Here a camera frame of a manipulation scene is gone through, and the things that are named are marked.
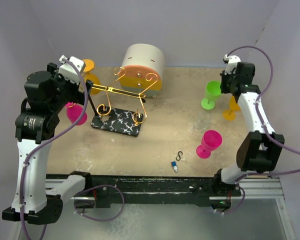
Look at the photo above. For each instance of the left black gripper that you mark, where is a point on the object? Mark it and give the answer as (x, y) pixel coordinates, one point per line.
(78, 96)

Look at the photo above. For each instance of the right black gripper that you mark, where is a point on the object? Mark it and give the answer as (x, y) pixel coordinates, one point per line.
(224, 89)

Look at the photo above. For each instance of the green wine glass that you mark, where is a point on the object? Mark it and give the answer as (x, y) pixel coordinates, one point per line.
(211, 95)

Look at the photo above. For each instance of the pink wine glass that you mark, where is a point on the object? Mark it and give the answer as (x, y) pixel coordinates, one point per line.
(73, 111)
(210, 141)

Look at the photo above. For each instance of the orange wine glass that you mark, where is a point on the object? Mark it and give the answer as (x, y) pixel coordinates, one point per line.
(230, 114)
(87, 72)

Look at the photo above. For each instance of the clear wine glass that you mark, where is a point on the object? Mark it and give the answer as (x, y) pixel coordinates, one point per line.
(202, 121)

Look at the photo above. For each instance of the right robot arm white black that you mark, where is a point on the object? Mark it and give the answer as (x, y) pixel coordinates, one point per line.
(261, 148)

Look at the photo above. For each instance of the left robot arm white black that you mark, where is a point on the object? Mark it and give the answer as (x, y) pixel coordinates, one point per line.
(47, 93)

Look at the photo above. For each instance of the pink wine glass front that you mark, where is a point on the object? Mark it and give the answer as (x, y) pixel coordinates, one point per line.
(210, 141)

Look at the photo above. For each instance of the white round drawer cabinet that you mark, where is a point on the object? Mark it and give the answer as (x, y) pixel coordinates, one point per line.
(144, 67)

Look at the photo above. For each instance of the black s-hook carabiner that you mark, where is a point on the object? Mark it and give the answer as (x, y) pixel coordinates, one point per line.
(179, 155)

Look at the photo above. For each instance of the small blue white bottle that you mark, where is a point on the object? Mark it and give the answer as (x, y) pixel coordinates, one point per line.
(174, 166)

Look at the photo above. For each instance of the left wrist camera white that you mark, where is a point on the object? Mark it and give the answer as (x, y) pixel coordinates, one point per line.
(68, 72)

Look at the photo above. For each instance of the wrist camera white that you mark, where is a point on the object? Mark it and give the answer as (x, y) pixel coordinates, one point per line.
(68, 72)
(231, 62)

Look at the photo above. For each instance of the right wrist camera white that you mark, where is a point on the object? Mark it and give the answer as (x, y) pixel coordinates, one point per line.
(231, 62)

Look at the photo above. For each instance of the gold wire wine glass rack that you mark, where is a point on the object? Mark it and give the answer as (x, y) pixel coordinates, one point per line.
(114, 116)

